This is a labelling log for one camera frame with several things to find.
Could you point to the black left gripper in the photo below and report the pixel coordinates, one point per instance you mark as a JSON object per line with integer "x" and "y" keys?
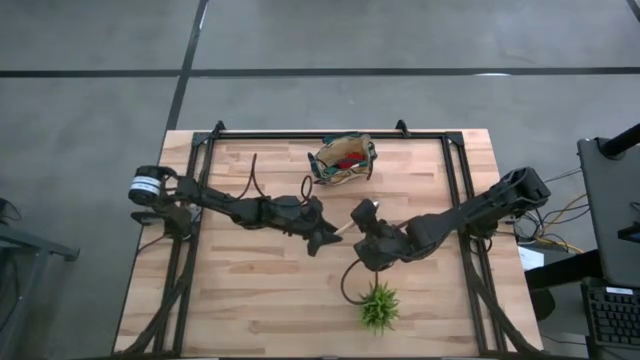
{"x": 302, "y": 217}

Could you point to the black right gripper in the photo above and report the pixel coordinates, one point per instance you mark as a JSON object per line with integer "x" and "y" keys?
{"x": 380, "y": 247}

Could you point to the red black gardening glove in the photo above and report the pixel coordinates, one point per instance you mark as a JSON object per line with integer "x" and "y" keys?
{"x": 352, "y": 160}

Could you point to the beige green-trimmed gardening bag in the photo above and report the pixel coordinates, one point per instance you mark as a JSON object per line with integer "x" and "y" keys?
{"x": 332, "y": 157}

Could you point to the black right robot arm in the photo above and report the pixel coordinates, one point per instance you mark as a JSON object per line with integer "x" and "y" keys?
{"x": 450, "y": 220}

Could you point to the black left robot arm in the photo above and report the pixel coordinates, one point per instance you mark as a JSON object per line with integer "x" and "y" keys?
{"x": 240, "y": 210}

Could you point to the green artificial plant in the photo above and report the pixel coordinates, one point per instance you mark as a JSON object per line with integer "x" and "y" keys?
{"x": 380, "y": 307}

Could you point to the white paper sheet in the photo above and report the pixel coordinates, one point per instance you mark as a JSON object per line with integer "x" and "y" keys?
{"x": 531, "y": 257}

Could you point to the black side desk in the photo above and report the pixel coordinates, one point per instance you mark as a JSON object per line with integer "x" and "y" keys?
{"x": 560, "y": 270}

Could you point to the black stand pole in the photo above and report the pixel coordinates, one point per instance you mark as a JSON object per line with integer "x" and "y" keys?
{"x": 622, "y": 140}

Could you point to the black keyboard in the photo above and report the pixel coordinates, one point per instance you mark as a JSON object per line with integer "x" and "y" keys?
{"x": 615, "y": 315}

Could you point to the grey metal stand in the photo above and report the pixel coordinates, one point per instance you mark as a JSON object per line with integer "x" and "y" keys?
{"x": 30, "y": 245}

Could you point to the black aluminium table frame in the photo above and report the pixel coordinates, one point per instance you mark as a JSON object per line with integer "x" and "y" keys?
{"x": 280, "y": 135}

